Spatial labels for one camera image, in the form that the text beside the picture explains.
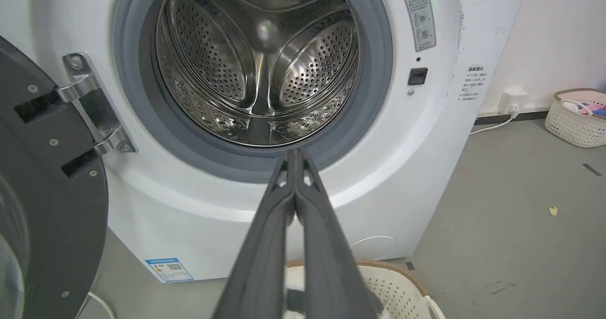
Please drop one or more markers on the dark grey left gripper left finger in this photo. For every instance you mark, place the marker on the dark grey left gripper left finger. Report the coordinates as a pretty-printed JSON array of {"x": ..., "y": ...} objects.
[{"x": 265, "y": 257}]

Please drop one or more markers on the blue energy label sticker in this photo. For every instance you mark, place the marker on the blue energy label sticker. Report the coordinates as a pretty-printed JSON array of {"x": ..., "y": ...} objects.
[{"x": 169, "y": 270}]

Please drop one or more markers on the cream basket with clothes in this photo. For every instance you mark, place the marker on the cream basket with clothes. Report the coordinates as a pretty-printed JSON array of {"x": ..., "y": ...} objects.
[{"x": 575, "y": 120}]

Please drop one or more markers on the dark grey washing machine door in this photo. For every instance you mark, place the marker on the dark grey washing machine door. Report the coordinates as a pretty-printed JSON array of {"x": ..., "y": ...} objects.
[{"x": 52, "y": 205}]

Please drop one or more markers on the grey warning sticker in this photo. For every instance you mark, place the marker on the grey warning sticker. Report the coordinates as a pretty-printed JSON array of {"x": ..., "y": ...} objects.
[{"x": 418, "y": 13}]

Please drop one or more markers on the white perforated laundry basket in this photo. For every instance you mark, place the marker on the white perforated laundry basket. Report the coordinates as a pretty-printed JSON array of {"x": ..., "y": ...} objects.
[{"x": 402, "y": 290}]

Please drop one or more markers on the small yellow floor scrap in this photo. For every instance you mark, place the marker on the small yellow floor scrap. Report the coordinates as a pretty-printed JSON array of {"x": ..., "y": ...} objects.
[{"x": 553, "y": 210}]

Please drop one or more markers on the chrome door hinge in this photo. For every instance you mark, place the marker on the chrome door hinge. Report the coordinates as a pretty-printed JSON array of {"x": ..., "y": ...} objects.
[{"x": 97, "y": 103}]

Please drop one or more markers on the white wall power socket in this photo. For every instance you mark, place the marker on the white wall power socket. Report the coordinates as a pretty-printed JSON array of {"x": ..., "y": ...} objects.
[{"x": 513, "y": 100}]

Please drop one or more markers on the white front-load washing machine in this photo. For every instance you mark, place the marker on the white front-load washing machine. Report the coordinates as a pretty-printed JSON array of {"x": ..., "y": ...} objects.
[{"x": 402, "y": 167}]

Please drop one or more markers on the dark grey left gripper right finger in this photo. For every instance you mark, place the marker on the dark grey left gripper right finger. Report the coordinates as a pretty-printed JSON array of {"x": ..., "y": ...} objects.
[{"x": 326, "y": 262}]

